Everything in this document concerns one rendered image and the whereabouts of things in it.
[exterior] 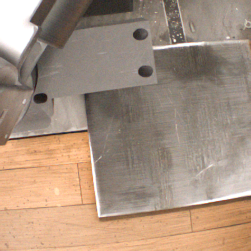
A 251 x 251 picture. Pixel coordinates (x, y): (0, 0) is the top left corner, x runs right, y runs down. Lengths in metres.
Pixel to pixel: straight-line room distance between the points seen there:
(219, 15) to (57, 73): 0.31
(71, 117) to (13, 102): 0.33
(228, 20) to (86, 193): 0.23
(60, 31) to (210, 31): 0.34
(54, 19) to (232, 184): 0.31
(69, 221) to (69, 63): 0.23
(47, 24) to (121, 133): 0.28
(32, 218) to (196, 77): 0.21
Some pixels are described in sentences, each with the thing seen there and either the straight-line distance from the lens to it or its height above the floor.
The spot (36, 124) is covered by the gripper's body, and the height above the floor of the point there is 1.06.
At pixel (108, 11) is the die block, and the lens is 0.73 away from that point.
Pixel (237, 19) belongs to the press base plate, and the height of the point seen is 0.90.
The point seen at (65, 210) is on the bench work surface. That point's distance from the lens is 0.67.
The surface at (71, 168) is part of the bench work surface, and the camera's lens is 0.68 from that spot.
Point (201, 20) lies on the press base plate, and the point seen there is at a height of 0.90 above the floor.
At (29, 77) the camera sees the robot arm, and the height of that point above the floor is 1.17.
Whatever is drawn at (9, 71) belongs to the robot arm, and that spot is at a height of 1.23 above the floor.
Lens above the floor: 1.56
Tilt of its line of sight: 71 degrees down
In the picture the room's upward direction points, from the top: 3 degrees counter-clockwise
